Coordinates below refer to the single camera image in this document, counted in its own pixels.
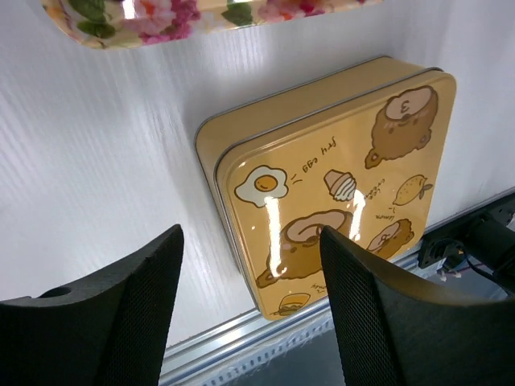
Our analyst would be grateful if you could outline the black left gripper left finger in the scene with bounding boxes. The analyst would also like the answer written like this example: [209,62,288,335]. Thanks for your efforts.
[1,224,184,385]

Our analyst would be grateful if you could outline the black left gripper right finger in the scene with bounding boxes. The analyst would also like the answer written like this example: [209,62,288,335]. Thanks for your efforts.
[319,226,514,385]

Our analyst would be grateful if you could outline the silver tin lid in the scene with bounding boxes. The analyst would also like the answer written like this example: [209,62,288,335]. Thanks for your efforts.
[213,68,459,322]

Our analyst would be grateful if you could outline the gold chocolate tin box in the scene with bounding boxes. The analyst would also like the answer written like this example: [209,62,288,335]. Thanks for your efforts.
[194,55,427,310]

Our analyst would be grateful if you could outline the floral rectangular tray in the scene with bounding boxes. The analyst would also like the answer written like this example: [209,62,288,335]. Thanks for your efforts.
[41,0,376,49]

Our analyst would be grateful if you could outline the aluminium front rail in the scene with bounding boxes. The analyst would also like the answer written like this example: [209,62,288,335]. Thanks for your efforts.
[159,240,515,386]

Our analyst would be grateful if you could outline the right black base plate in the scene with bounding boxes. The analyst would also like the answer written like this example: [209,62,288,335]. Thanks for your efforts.
[418,193,514,293]

